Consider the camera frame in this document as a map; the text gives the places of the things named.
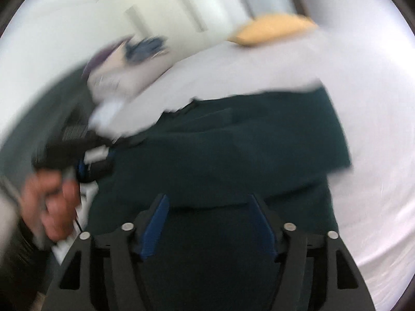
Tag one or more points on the blue crumpled cloth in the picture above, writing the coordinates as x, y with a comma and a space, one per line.
144, 49

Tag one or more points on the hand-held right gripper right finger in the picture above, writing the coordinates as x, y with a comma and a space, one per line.
263, 228

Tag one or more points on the white pillow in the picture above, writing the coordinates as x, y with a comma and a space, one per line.
108, 116

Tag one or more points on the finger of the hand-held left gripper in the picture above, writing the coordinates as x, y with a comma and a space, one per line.
97, 168

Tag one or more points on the person's left forearm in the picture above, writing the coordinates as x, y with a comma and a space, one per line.
22, 259

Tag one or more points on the yellow pillow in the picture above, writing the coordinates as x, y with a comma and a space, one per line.
272, 29

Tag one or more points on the white wardrobe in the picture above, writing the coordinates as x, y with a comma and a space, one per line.
181, 9

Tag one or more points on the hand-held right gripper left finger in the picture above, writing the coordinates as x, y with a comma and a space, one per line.
155, 230

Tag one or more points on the purple pillow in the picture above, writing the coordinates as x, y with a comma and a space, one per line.
97, 58

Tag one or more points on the grey upholstered headboard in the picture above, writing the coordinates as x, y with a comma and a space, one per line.
39, 116

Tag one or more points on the person's left hand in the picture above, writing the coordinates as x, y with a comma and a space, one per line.
55, 207

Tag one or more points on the bed with white sheet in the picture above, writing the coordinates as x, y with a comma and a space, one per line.
373, 120

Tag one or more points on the dark green knit garment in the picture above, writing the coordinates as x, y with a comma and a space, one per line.
227, 152

